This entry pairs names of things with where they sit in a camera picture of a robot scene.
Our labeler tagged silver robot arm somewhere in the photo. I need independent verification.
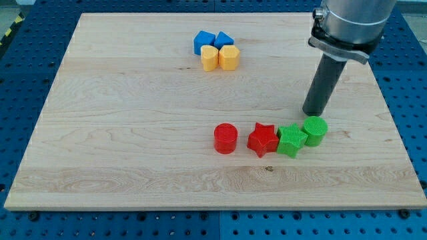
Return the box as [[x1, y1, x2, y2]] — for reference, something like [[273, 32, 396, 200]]
[[308, 0, 396, 64]]

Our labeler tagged red star block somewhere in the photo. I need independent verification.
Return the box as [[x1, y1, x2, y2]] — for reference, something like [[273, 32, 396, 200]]
[[247, 123, 279, 158]]

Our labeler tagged green star block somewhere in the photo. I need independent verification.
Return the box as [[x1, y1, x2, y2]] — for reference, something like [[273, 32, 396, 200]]
[[276, 123, 308, 158]]

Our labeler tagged red cylinder block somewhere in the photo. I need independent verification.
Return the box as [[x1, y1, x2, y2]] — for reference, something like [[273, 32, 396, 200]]
[[213, 123, 238, 154]]

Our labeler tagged yellow heart block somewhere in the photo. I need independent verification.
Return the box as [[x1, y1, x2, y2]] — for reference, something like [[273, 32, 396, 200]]
[[201, 45, 219, 71]]

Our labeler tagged yellow hexagon block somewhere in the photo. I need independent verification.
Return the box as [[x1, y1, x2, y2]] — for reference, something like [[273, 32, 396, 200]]
[[219, 45, 240, 71]]

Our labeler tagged blue triangle block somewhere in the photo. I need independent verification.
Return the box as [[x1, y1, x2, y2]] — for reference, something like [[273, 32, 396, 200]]
[[214, 31, 234, 50]]

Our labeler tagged blue cube block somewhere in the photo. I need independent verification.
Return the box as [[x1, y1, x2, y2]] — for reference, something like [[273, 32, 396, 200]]
[[193, 31, 216, 55]]

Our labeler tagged green cylinder block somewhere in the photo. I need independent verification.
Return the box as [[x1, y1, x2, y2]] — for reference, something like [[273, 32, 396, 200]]
[[302, 116, 328, 147]]

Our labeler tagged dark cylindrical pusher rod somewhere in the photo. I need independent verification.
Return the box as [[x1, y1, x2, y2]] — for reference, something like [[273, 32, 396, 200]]
[[302, 54, 346, 116]]

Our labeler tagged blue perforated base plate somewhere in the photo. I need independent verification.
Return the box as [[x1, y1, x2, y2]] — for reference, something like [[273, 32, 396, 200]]
[[1, 1, 426, 239]]

